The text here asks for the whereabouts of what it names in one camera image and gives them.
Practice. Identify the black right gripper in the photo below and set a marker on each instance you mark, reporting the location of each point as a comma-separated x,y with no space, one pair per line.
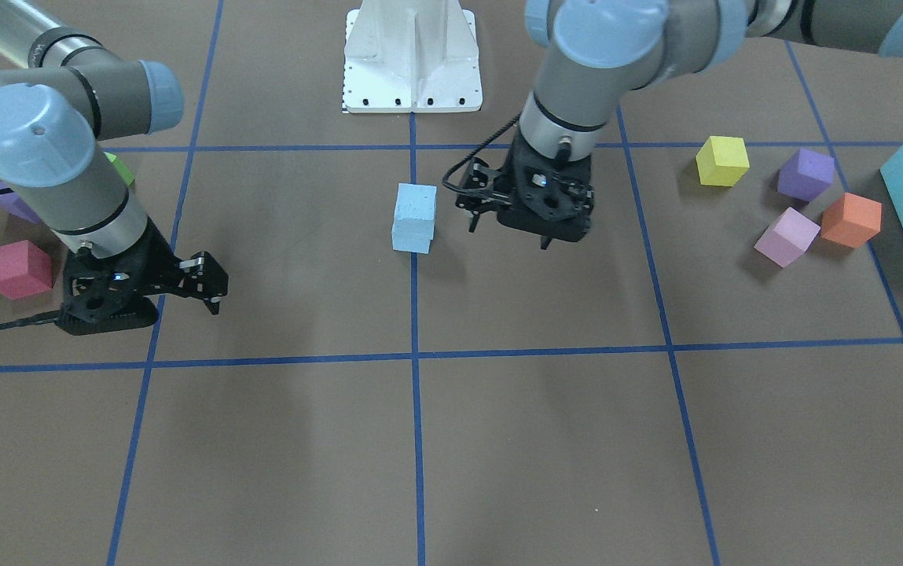
159,266

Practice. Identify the purple foam block near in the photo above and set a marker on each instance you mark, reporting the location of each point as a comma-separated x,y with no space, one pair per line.
12,203

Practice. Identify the light blue foam block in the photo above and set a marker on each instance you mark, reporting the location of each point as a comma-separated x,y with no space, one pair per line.
415,207
412,235

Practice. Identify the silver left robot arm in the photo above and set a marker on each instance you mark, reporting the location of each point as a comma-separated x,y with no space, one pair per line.
599,50

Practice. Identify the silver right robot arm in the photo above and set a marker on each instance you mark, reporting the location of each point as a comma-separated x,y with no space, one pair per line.
65,94

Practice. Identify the purple foam block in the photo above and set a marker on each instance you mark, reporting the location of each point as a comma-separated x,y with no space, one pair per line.
806,175
12,203

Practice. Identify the yellow foam block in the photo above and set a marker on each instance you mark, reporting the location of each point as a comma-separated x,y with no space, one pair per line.
722,161

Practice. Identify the purple foam block far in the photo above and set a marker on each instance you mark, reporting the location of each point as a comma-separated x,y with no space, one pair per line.
806,175

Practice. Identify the green foam block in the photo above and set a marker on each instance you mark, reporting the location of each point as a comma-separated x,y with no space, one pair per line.
122,169

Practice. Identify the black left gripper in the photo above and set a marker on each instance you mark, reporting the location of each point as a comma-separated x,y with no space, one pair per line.
485,191

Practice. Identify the pink foam block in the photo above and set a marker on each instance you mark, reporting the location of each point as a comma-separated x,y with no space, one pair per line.
787,238

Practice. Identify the white pedestal column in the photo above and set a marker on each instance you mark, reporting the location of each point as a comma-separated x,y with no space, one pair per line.
411,56

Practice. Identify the orange foam block far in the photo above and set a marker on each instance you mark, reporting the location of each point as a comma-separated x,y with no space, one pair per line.
852,220

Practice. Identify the red foam block front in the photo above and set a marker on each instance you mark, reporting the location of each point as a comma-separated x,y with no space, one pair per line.
25,270

